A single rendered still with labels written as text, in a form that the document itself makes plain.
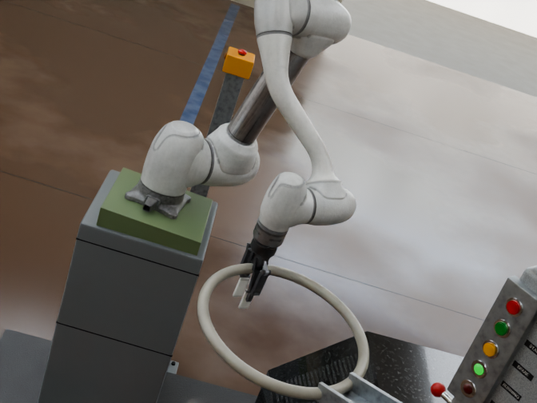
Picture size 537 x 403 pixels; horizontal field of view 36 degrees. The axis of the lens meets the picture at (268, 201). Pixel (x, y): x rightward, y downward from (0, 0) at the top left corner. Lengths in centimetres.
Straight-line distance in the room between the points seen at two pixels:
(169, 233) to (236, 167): 32
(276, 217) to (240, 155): 50
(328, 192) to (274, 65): 38
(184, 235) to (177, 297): 22
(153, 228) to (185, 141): 29
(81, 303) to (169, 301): 29
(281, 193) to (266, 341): 160
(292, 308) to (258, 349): 41
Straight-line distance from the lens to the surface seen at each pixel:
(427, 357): 253
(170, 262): 260
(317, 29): 239
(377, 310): 421
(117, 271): 266
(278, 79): 227
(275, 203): 219
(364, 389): 212
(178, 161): 258
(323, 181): 228
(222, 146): 265
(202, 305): 214
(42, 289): 362
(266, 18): 230
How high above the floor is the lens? 218
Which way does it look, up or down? 27 degrees down
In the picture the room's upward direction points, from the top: 20 degrees clockwise
